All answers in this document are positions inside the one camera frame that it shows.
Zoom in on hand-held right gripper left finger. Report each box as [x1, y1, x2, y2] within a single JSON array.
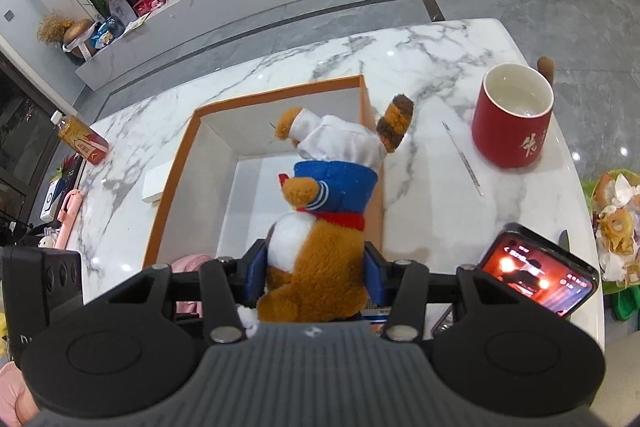
[[102, 239, 269, 344]]

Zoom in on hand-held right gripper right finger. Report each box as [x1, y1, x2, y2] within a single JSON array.
[[366, 243, 505, 341]]

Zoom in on brown plush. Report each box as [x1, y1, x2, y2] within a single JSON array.
[[235, 94, 416, 334]]

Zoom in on orange cardboard box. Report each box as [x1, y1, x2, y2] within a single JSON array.
[[142, 75, 387, 274]]

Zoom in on white and blue small box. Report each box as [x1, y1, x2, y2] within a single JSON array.
[[38, 178, 69, 221]]

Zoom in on person's right leg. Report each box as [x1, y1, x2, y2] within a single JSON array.
[[0, 358, 37, 427]]

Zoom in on white flat box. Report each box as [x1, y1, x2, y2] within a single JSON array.
[[142, 166, 174, 206]]

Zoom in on thin metal stick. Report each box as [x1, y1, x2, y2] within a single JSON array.
[[441, 120, 485, 197]]

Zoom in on amber drink bottle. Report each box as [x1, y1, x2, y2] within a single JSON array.
[[49, 110, 110, 166]]

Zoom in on smartphone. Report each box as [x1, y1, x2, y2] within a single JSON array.
[[430, 223, 600, 338]]

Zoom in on red mug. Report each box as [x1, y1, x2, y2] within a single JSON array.
[[471, 62, 555, 170]]

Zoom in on green tray of scraps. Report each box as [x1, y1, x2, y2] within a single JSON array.
[[590, 167, 640, 322]]

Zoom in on gold round basket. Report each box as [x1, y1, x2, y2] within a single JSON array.
[[62, 19, 99, 58]]

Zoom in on dried brown flowers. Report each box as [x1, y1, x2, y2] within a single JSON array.
[[35, 10, 69, 46]]

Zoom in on brown wooden handle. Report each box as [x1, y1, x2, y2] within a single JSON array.
[[536, 55, 555, 84]]

